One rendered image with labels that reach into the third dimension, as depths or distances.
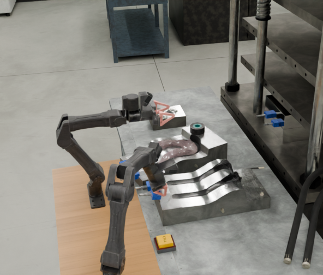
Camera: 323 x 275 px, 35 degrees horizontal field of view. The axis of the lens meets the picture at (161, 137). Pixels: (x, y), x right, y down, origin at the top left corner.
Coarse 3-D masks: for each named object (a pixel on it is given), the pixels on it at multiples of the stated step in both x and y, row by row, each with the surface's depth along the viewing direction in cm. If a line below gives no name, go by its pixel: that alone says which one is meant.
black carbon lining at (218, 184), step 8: (224, 160) 242; (216, 168) 243; (224, 168) 239; (200, 176) 243; (232, 176) 235; (168, 184) 238; (176, 184) 238; (216, 184) 233; (192, 192) 233; (200, 192) 233; (208, 192) 232
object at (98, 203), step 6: (90, 186) 242; (90, 192) 244; (96, 192) 243; (102, 192) 247; (90, 198) 245; (96, 198) 244; (102, 198) 244; (90, 204) 241; (96, 204) 240; (102, 204) 241
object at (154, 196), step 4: (168, 188) 226; (152, 192) 225; (160, 192) 225; (168, 192) 224; (152, 196) 224; (156, 196) 224; (160, 196) 225; (164, 196) 225; (168, 196) 225; (160, 200) 226; (164, 200) 226; (168, 200) 227
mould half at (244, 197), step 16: (176, 176) 244; (192, 176) 244; (208, 176) 239; (224, 176) 234; (240, 176) 247; (176, 192) 233; (224, 192) 226; (240, 192) 226; (256, 192) 235; (160, 208) 226; (176, 208) 223; (192, 208) 225; (208, 208) 227; (224, 208) 229; (240, 208) 231; (256, 208) 233
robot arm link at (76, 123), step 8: (104, 112) 229; (112, 112) 229; (120, 112) 230; (64, 120) 223; (72, 120) 223; (80, 120) 224; (88, 120) 225; (96, 120) 226; (104, 120) 226; (112, 120) 227; (64, 128) 222; (72, 128) 224; (80, 128) 226; (64, 136) 224; (64, 144) 226
